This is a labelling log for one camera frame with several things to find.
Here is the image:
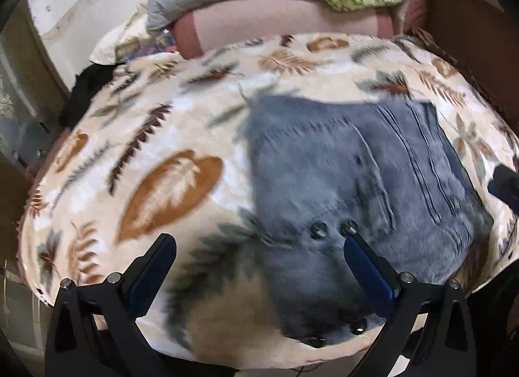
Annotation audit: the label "black garment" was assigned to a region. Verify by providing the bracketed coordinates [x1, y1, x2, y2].
[60, 63, 123, 131]

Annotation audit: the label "cream patterned cloth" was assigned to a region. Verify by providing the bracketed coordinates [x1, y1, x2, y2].
[89, 15, 153, 65]

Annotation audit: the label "colourful plastic packets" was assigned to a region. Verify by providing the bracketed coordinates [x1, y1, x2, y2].
[126, 30, 181, 64]

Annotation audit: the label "pink sofa armrest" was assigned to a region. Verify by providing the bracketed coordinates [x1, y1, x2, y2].
[172, 0, 396, 58]

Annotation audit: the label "grey-blue denim pants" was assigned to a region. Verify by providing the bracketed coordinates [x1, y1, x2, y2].
[239, 93, 495, 350]

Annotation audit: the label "leaf print blanket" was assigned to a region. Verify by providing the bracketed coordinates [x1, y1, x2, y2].
[18, 32, 519, 365]

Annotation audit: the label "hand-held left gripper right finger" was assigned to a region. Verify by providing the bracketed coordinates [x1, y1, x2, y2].
[343, 233, 477, 377]

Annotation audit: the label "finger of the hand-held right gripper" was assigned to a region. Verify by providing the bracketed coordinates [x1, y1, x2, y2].
[488, 164, 519, 210]

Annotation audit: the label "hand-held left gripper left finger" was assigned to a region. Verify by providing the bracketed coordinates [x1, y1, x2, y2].
[45, 233, 178, 377]

